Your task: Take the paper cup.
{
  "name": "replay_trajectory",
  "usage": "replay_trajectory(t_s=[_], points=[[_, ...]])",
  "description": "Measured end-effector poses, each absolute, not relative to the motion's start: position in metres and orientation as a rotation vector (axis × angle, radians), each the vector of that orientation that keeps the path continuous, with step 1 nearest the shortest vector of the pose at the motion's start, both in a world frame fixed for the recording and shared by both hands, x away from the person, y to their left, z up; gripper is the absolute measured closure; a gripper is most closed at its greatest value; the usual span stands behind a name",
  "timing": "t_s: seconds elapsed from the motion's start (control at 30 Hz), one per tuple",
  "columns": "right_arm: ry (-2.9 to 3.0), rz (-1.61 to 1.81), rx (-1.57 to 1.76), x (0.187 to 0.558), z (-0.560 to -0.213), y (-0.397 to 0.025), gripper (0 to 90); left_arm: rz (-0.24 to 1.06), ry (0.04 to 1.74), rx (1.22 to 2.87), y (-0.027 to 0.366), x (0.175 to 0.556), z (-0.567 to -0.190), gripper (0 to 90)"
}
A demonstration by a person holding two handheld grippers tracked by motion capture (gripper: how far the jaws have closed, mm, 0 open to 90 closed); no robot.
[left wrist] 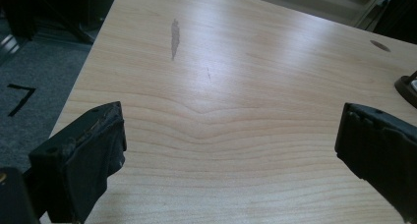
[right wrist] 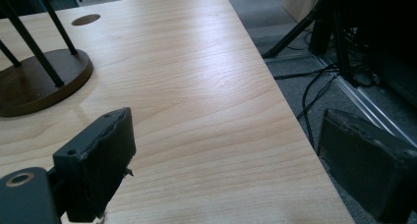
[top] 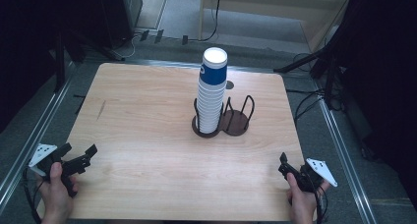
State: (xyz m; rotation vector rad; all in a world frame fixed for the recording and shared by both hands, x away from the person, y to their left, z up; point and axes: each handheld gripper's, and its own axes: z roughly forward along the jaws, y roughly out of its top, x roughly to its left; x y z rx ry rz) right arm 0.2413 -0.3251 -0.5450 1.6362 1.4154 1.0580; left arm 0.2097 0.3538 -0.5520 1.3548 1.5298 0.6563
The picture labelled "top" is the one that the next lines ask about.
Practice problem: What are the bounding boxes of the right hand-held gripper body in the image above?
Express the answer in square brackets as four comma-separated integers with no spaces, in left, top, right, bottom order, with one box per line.
[288,157,338,194]

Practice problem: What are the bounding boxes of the black wire cup holder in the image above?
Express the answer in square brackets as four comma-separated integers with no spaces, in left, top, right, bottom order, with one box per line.
[191,94,256,139]

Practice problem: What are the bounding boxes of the black floor cables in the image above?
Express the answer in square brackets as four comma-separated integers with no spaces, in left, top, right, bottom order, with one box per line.
[286,51,328,124]

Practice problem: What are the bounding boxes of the stack of paper cups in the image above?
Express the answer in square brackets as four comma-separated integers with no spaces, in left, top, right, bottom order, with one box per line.
[195,46,228,135]

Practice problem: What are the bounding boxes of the aluminium rail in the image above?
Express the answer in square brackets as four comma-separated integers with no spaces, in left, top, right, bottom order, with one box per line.
[316,85,378,224]
[70,58,283,75]
[0,76,75,215]

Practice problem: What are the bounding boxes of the person's right hand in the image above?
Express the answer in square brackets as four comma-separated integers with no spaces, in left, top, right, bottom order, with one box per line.
[286,173,330,224]

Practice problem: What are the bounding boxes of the black hanging cable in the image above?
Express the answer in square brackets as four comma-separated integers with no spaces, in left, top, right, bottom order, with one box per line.
[196,0,223,43]

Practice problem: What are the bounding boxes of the light wooden shelf frame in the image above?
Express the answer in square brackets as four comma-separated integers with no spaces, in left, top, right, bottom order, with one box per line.
[198,0,353,53]

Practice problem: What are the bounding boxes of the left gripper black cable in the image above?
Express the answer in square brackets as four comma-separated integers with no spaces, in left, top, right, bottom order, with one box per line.
[22,166,45,224]

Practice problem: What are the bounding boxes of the white floor cable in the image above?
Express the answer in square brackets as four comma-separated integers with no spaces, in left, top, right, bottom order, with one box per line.
[112,33,141,60]

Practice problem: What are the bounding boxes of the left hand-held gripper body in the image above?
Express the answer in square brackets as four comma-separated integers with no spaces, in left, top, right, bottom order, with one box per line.
[29,143,89,198]

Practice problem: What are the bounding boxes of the dark cabinet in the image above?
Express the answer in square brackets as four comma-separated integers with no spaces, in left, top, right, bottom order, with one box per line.
[97,0,144,50]

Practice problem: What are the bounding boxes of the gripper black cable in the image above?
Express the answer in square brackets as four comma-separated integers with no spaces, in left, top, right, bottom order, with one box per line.
[22,166,45,224]
[313,184,328,224]

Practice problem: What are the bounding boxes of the black metal stand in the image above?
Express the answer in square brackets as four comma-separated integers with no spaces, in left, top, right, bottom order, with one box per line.
[273,21,348,110]
[48,30,87,94]

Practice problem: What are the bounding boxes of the person's left hand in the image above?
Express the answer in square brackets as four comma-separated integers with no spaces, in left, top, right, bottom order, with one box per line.
[38,162,80,224]

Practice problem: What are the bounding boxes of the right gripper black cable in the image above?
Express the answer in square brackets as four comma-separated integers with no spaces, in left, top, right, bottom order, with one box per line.
[313,184,328,224]

